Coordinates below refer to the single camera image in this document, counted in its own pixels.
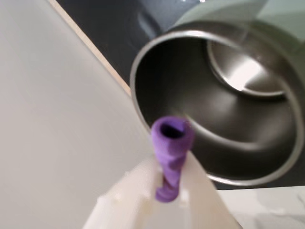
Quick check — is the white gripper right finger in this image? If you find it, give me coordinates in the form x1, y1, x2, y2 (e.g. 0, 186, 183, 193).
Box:
159, 150, 242, 229

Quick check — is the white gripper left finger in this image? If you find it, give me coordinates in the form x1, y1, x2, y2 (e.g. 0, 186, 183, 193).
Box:
81, 156, 160, 229

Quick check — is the sage green steel-lined cup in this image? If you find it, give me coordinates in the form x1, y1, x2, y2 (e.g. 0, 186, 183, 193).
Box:
129, 0, 305, 187

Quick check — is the dark grey board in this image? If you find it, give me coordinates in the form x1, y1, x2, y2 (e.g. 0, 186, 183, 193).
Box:
48, 0, 203, 98

